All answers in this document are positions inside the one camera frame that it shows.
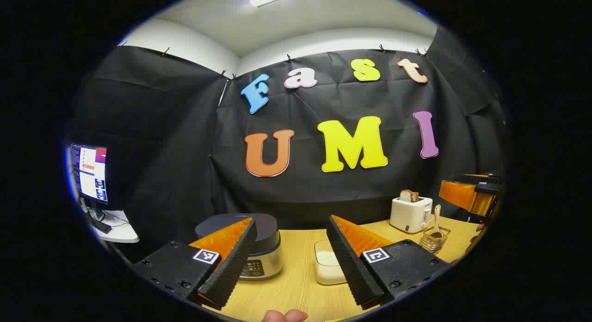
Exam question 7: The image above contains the white toaster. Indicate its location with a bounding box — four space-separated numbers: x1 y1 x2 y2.
389 196 433 234

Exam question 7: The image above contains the computer monitor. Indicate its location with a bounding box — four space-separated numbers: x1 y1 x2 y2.
69 144 109 204

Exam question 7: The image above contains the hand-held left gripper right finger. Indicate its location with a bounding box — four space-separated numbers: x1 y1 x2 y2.
326 215 451 311

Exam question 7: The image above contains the grey silver rice cooker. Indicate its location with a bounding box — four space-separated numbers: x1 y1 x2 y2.
195 213 284 281

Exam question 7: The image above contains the wooden spoon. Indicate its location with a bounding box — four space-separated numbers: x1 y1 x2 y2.
429 204 444 242

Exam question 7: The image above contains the white rice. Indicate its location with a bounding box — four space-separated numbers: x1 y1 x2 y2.
316 251 346 283

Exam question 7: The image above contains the white side desk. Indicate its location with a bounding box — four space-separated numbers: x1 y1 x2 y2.
83 209 140 244

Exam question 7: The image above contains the clear plastic container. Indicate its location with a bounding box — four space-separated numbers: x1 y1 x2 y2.
314 240 347 285

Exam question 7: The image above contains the black backdrop cloth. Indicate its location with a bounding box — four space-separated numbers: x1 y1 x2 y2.
69 26 507 262

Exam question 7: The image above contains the black keyboard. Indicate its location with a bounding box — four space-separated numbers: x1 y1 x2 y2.
89 218 113 235

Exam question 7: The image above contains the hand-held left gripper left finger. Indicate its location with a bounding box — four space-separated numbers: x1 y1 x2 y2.
133 217 258 311

